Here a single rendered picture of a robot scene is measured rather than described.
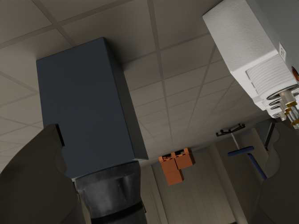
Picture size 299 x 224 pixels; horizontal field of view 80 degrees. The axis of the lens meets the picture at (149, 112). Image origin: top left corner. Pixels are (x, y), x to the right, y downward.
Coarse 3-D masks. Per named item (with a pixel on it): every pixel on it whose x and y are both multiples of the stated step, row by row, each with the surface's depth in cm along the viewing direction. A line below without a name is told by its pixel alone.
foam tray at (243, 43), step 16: (224, 0) 44; (240, 0) 41; (208, 16) 46; (224, 16) 43; (240, 16) 41; (224, 32) 43; (240, 32) 41; (256, 32) 39; (224, 48) 43; (240, 48) 41; (256, 48) 39; (272, 48) 37; (240, 64) 40; (240, 80) 48
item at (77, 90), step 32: (64, 64) 43; (96, 64) 42; (64, 96) 40; (96, 96) 39; (128, 96) 52; (64, 128) 38; (96, 128) 37; (128, 128) 37; (96, 160) 35; (128, 160) 35
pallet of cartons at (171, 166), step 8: (176, 152) 562; (160, 160) 535; (168, 160) 531; (176, 160) 524; (184, 160) 518; (192, 160) 555; (168, 168) 526; (176, 168) 519; (168, 176) 522; (176, 176) 516; (168, 184) 516
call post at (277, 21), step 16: (256, 0) 28; (272, 0) 26; (288, 0) 25; (256, 16) 33; (272, 16) 26; (288, 16) 25; (272, 32) 28; (288, 32) 25; (288, 48) 25; (288, 64) 28
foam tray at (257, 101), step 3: (258, 96) 85; (252, 99) 87; (255, 99) 86; (258, 99) 85; (255, 102) 86; (258, 102) 85; (261, 102) 87; (258, 105) 93; (261, 105) 96; (261, 108) 106; (264, 108) 110
